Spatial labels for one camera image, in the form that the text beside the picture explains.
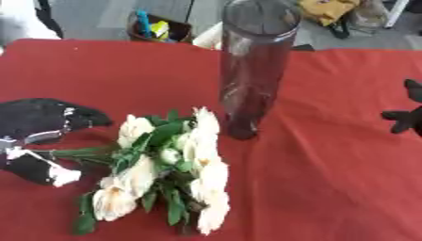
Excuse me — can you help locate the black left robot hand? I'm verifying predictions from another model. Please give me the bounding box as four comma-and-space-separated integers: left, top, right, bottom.
0, 97, 116, 188

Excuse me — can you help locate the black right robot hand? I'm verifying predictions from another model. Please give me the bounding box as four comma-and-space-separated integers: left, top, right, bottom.
381, 78, 422, 137

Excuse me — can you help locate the white artificial flower bouquet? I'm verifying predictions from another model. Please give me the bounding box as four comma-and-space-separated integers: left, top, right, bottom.
31, 106, 233, 236

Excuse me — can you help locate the tall clear glass vase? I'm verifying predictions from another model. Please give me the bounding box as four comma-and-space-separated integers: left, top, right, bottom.
218, 0, 303, 141

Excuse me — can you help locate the white object behind vase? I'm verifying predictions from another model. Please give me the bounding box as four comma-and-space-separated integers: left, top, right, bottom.
191, 22, 224, 51

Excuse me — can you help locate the person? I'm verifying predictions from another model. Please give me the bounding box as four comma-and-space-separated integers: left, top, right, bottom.
0, 0, 66, 41

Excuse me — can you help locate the white chair leg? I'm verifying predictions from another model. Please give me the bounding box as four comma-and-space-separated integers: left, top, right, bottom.
383, 0, 413, 29

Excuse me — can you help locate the yellow bag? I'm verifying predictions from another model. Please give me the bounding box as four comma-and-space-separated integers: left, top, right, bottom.
298, 0, 363, 27

